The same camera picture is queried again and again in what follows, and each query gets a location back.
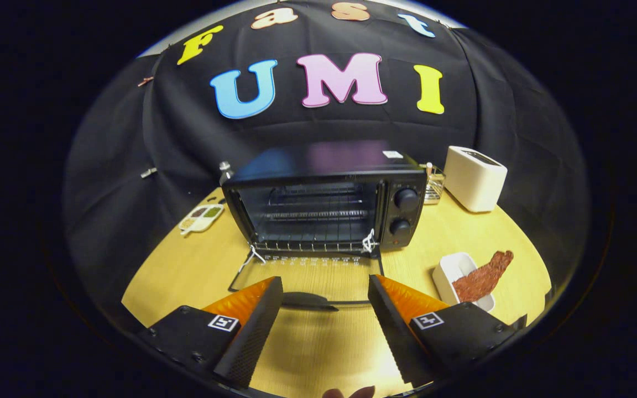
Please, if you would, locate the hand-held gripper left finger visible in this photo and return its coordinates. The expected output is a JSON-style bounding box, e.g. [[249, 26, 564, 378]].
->
[[136, 276, 284, 389]]

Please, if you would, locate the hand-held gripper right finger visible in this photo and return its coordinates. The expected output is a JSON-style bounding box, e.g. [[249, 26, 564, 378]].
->
[[368, 274, 528, 387]]

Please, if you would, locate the reddish dried meat slice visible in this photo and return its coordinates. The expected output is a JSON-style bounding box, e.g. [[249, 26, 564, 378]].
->
[[451, 250, 514, 303]]

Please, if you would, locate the black toaster oven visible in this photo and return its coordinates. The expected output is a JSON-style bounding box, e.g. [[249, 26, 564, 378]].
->
[[222, 141, 429, 311]]

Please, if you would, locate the white bread toaster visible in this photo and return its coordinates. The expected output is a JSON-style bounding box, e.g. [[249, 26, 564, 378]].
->
[[443, 145, 508, 213]]

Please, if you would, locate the small white rectangular dish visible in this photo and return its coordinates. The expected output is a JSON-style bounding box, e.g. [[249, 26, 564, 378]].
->
[[432, 252, 496, 313]]

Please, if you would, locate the white divided condiment tray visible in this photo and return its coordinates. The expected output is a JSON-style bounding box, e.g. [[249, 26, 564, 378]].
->
[[179, 203, 225, 235]]

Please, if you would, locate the small metal wire basket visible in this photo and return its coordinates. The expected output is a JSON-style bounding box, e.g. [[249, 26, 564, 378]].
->
[[421, 162, 446, 205]]

